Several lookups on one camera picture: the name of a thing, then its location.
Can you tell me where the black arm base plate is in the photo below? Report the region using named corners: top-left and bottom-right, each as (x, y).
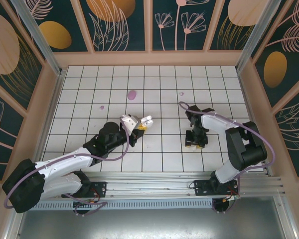
top-left (89, 181), bottom-right (108, 198)
top-left (193, 179), bottom-right (213, 196)

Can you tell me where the grey sheet metal panel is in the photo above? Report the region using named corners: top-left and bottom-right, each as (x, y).
top-left (17, 196), bottom-right (290, 239)

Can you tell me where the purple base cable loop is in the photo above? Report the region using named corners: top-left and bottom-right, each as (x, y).
top-left (212, 198), bottom-right (231, 214)
top-left (73, 198), bottom-right (108, 216)

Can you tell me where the aluminium side rail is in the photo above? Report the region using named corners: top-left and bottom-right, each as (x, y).
top-left (236, 69), bottom-right (272, 175)
top-left (27, 69), bottom-right (65, 177)

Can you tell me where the white earbud charging case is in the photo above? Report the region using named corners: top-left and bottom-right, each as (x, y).
top-left (140, 115), bottom-right (154, 126)

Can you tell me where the aluminium frame post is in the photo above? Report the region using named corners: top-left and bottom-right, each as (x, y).
top-left (10, 0), bottom-right (63, 77)
top-left (236, 0), bottom-right (276, 73)

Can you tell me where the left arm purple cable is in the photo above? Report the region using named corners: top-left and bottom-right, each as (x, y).
top-left (4, 121), bottom-right (130, 209)

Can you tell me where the perforated grey cable duct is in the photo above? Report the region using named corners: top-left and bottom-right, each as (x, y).
top-left (27, 200), bottom-right (215, 211)

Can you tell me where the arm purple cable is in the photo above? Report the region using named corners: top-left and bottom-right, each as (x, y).
top-left (178, 101), bottom-right (276, 197)
top-left (4, 121), bottom-right (130, 209)

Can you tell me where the aluminium mounting rail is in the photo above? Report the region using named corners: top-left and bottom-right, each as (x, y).
top-left (39, 171), bottom-right (282, 200)

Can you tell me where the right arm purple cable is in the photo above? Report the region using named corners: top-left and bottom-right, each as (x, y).
top-left (178, 101), bottom-right (276, 197)

